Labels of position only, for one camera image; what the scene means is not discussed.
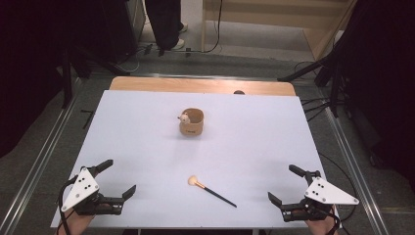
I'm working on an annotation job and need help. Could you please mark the grey cabinet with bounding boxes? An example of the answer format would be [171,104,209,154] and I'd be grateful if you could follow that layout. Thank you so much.
[125,0,147,43]

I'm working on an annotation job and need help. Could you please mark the black-handled makeup brush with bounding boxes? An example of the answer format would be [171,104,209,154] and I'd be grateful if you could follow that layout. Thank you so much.
[187,174,238,209]

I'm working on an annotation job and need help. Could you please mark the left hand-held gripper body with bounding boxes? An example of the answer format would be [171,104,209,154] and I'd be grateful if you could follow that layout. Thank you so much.
[60,165,126,216]

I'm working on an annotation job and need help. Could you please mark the white table mat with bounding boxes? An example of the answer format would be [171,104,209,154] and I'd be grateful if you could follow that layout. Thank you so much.
[50,90,343,229]

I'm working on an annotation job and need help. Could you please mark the black hanging cable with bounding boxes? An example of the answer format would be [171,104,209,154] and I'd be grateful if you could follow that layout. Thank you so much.
[203,0,224,54]

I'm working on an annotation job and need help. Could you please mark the black curtain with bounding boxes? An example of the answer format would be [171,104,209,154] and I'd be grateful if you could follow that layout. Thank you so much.
[0,0,140,160]
[336,0,415,192]

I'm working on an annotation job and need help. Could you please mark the person's right hand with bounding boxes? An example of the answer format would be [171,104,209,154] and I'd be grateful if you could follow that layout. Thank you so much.
[305,216,339,235]

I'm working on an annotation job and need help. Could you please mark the light wooden platform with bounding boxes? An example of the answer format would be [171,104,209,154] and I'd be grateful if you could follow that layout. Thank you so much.
[201,0,357,62]

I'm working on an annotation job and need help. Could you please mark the left hand-held gripper cable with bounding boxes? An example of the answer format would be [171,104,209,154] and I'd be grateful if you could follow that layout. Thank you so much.
[57,176,80,235]

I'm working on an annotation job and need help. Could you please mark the wooden table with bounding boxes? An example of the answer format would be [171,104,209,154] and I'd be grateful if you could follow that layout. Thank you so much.
[109,75,297,97]

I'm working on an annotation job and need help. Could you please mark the round wooden brush holder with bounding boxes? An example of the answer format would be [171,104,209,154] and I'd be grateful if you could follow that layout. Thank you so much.
[177,108,206,137]

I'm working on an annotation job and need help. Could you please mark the black tripod stand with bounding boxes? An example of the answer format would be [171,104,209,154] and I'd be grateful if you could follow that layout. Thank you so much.
[55,43,131,110]
[277,53,346,119]

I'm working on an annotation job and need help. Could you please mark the black floor cable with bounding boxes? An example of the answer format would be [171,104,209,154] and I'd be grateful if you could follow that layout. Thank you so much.
[317,151,359,223]

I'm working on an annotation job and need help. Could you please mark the metal floor rail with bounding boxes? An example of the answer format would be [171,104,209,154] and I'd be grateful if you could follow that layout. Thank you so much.
[321,94,391,235]
[0,76,84,235]

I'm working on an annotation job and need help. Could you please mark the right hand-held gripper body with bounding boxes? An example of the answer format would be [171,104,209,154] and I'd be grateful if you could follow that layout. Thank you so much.
[280,169,360,223]

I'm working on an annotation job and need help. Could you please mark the person's left hand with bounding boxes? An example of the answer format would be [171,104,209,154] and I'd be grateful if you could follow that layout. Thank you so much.
[57,210,99,235]

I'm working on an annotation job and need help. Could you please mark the hand-held gripper cable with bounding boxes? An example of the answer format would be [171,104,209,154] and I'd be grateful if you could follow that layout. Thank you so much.
[326,205,341,235]
[57,176,80,235]

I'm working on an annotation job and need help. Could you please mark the right hand-held gripper cable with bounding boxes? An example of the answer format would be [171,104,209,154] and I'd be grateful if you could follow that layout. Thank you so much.
[326,205,341,235]

